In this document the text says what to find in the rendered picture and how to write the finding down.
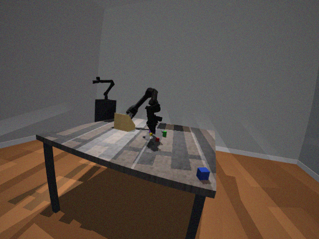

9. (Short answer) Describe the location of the blue block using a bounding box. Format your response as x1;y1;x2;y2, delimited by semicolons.
196;167;210;181

